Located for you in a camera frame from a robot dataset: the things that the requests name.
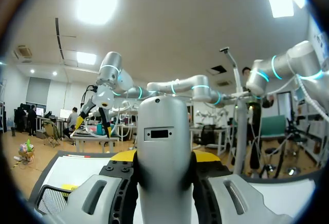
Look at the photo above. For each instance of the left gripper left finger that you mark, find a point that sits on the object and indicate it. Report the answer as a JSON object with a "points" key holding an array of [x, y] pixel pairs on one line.
{"points": [[92, 203]]}

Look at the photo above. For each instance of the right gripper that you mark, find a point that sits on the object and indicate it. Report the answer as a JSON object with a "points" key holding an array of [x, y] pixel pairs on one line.
{"points": [[102, 96]]}

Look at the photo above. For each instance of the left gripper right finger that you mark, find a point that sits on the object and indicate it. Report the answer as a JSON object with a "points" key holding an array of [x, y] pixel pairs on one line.
{"points": [[231, 203]]}

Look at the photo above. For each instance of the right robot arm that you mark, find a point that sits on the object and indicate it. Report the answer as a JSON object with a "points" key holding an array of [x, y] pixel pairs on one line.
{"points": [[200, 88]]}

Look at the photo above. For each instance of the yellow eraser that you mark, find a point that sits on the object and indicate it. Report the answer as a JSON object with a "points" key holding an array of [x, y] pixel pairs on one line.
{"points": [[69, 187]]}

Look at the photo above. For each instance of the person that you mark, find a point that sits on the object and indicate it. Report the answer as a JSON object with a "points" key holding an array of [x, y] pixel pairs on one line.
{"points": [[72, 120], [254, 121], [32, 120]]}

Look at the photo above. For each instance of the red and white marker pen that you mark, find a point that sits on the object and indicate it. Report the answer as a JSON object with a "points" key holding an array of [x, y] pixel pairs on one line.
{"points": [[78, 156]]}

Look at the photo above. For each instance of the black mesh cup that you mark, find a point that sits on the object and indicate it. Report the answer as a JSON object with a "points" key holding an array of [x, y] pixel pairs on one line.
{"points": [[48, 201]]}

